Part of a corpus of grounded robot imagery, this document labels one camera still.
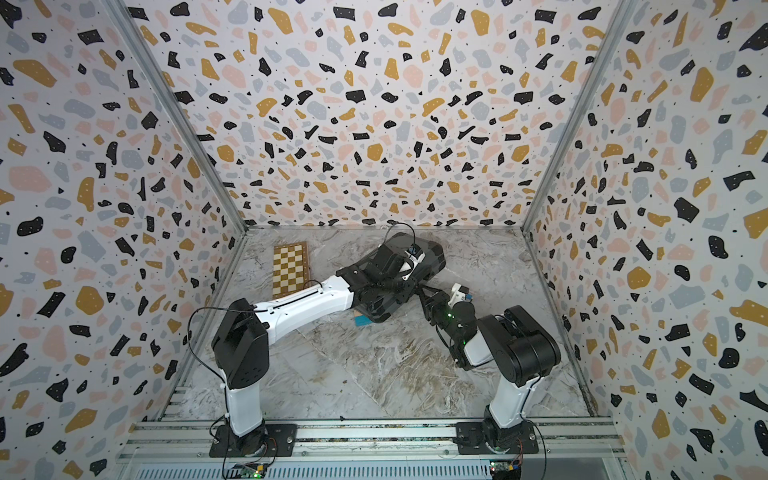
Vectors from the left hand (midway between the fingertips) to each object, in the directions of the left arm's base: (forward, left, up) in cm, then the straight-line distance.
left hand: (419, 277), depth 84 cm
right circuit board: (-43, -19, -19) cm, 51 cm away
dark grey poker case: (-7, +12, -5) cm, 15 cm away
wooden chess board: (+16, +44, -16) cm, 50 cm away
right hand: (0, -1, -6) cm, 6 cm away
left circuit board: (-42, +40, -18) cm, 61 cm away
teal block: (-5, +17, -16) cm, 24 cm away
